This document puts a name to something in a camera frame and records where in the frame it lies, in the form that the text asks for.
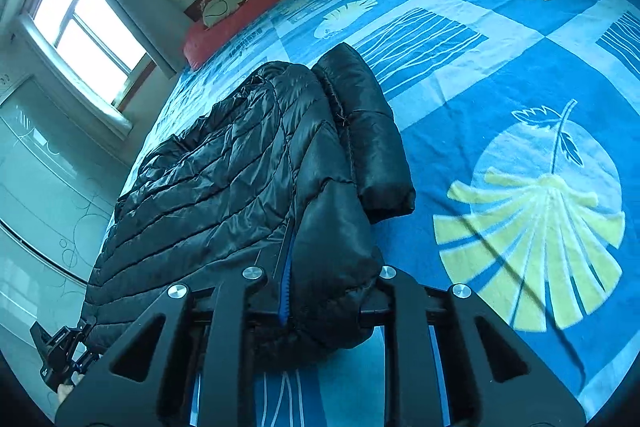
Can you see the blue patterned bed sheet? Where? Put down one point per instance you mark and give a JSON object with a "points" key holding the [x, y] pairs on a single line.
{"points": [[500, 72]]}

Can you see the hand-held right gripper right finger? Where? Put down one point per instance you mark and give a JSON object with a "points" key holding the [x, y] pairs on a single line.
{"points": [[395, 302]]}

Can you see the window beside wardrobe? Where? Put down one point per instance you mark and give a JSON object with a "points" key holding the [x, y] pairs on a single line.
{"points": [[85, 22]]}

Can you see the frosted glass sliding wardrobe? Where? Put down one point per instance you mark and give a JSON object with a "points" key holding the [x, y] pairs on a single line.
{"points": [[40, 187]]}

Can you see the black puffer jacket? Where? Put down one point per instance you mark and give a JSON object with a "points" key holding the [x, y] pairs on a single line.
{"points": [[225, 187]]}

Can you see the red pillow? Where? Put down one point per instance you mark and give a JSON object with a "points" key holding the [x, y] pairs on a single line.
{"points": [[235, 27]]}

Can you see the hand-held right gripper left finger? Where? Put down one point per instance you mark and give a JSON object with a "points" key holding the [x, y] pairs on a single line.
{"points": [[235, 322]]}

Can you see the pale grey curtain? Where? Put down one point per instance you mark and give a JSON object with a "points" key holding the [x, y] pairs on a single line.
{"points": [[125, 2]]}

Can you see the cream printed cushion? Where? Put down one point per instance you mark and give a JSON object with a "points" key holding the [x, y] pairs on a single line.
{"points": [[220, 9]]}

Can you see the person's left hand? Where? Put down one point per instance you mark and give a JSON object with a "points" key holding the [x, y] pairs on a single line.
{"points": [[69, 391]]}

